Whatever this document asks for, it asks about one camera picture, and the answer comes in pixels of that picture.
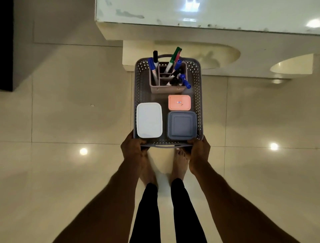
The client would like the person's left hand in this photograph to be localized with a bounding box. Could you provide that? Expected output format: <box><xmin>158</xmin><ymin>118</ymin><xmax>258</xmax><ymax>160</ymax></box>
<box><xmin>120</xmin><ymin>130</ymin><xmax>151</xmax><ymax>167</ymax></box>

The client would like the person's right hand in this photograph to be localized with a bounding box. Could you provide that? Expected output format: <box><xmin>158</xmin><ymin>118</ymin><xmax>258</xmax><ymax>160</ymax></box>
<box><xmin>186</xmin><ymin>135</ymin><xmax>211</xmax><ymax>174</ymax></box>

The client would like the grey perforated plastic basket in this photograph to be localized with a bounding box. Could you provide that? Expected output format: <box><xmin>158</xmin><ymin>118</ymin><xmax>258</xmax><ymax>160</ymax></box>
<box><xmin>133</xmin><ymin>54</ymin><xmax>204</xmax><ymax>149</ymax></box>

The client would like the person's right forearm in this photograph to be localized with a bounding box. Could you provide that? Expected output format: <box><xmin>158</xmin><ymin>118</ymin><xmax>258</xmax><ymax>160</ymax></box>
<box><xmin>191</xmin><ymin>163</ymin><xmax>301</xmax><ymax>243</ymax></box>

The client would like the person's left forearm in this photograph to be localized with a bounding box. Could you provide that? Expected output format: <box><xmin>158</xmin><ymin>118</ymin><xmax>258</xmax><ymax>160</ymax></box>
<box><xmin>52</xmin><ymin>160</ymin><xmax>142</xmax><ymax>243</ymax></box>

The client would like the grey-blue square lidded container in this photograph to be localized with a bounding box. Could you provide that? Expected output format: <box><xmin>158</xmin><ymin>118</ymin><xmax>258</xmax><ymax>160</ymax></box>
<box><xmin>167</xmin><ymin>111</ymin><xmax>198</xmax><ymax>140</ymax></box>

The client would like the white lidded plastic container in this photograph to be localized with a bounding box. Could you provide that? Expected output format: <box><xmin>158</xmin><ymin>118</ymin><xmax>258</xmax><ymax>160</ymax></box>
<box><xmin>136</xmin><ymin>102</ymin><xmax>163</xmax><ymax>139</ymax></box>

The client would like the person's right foot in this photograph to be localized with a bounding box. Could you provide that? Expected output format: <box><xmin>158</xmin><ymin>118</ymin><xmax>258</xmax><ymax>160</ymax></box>
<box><xmin>170</xmin><ymin>148</ymin><xmax>190</xmax><ymax>184</ymax></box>

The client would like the person's foot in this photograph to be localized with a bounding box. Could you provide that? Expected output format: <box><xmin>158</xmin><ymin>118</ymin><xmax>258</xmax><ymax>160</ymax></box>
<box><xmin>170</xmin><ymin>148</ymin><xmax>190</xmax><ymax>184</ymax></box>
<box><xmin>139</xmin><ymin>150</ymin><xmax>159</xmax><ymax>189</ymax></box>

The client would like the person's left foot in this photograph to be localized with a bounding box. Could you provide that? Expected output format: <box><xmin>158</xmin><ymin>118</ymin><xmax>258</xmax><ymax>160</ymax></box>
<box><xmin>139</xmin><ymin>150</ymin><xmax>159</xmax><ymax>189</ymax></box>

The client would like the pink lidded plastic container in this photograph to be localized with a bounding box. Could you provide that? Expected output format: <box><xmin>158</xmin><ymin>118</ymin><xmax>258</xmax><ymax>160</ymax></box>
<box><xmin>168</xmin><ymin>95</ymin><xmax>191</xmax><ymax>111</ymax></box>

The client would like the taupe plastic pen holder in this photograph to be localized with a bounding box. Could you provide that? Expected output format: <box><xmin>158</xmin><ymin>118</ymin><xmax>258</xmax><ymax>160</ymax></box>
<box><xmin>149</xmin><ymin>62</ymin><xmax>188</xmax><ymax>94</ymax></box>

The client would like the person's right leg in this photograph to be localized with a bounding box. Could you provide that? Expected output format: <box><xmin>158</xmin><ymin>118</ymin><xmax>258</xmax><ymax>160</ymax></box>
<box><xmin>170</xmin><ymin>178</ymin><xmax>208</xmax><ymax>243</ymax></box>

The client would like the person's leg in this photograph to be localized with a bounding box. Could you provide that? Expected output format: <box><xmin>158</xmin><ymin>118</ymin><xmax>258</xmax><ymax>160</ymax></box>
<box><xmin>170</xmin><ymin>178</ymin><xmax>208</xmax><ymax>243</ymax></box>
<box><xmin>129</xmin><ymin>183</ymin><xmax>161</xmax><ymax>243</ymax></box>

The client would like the person's left leg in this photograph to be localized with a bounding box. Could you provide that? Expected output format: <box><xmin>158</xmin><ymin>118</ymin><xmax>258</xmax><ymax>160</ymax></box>
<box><xmin>129</xmin><ymin>183</ymin><xmax>161</xmax><ymax>243</ymax></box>

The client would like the red cap marker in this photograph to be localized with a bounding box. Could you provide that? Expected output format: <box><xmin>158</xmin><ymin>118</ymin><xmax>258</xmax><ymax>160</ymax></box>
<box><xmin>173</xmin><ymin>53</ymin><xmax>182</xmax><ymax>73</ymax></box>

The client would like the green cap marker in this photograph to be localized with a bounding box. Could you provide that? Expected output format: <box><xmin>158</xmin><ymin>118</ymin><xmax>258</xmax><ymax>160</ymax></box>
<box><xmin>164</xmin><ymin>47</ymin><xmax>182</xmax><ymax>74</ymax></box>

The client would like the cream table with glass top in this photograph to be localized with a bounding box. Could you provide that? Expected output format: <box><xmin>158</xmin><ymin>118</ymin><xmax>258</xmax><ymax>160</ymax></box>
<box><xmin>95</xmin><ymin>0</ymin><xmax>320</xmax><ymax>79</ymax></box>

